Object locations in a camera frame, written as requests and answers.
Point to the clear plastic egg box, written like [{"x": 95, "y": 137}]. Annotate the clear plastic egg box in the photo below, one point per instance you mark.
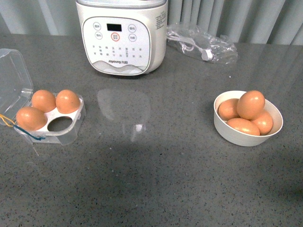
[{"x": 16, "y": 91}]

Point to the brown egg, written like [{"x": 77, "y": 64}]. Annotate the brown egg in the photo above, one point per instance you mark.
[
  {"x": 30, "y": 118},
  {"x": 67, "y": 101},
  {"x": 43, "y": 100},
  {"x": 250, "y": 104}
]

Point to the brown egg bowl left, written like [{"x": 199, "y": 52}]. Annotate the brown egg bowl left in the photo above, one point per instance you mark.
[{"x": 228, "y": 109}]

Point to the brown egg bowl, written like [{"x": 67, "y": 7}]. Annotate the brown egg bowl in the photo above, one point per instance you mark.
[
  {"x": 228, "y": 109},
  {"x": 244, "y": 126},
  {"x": 264, "y": 122}
]

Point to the brown egg bowl front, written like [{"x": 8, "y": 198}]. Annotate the brown egg bowl front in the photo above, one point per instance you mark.
[{"x": 244, "y": 126}]

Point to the brown egg bowl right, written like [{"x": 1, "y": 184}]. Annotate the brown egg bowl right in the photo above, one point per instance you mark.
[{"x": 264, "y": 122}]

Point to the white round bowl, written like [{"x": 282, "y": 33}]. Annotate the white round bowl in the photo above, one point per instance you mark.
[{"x": 240, "y": 138}]

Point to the white Joyoung blender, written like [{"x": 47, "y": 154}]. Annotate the white Joyoung blender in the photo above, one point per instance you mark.
[{"x": 124, "y": 37}]

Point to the clear plastic bag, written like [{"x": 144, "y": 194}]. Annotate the clear plastic bag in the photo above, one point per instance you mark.
[{"x": 193, "y": 42}]

